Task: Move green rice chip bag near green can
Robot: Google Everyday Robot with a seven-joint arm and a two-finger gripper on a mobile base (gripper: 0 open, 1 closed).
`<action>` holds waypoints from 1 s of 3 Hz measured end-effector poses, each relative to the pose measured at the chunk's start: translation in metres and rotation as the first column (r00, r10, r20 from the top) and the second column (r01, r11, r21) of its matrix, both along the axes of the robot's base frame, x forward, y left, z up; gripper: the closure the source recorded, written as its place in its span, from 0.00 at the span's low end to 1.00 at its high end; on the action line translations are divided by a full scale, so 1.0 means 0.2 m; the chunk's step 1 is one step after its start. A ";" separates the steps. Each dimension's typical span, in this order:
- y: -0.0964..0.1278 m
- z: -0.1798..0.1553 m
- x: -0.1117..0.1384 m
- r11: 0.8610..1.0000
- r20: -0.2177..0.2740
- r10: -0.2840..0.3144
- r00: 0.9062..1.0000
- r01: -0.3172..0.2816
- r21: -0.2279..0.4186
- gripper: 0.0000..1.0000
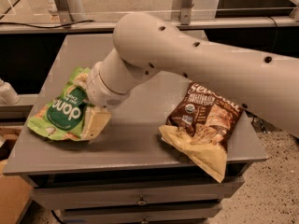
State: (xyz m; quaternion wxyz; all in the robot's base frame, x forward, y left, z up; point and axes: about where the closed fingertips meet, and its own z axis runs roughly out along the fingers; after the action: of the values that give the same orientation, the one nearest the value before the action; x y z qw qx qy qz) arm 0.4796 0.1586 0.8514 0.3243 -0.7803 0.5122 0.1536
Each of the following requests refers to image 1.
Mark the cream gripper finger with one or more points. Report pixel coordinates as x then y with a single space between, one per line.
81 80
96 119

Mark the green rice chip bag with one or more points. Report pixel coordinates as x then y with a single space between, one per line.
63 117

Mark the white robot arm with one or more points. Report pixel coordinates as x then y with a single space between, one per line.
265 84

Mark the brown sea salt chip bag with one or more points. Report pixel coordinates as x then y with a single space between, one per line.
200 127

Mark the grey drawer cabinet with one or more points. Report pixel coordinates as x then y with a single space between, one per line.
100 182

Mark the white pipe at left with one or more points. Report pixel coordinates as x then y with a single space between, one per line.
8 94

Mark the cardboard box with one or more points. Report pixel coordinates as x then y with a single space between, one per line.
14 191

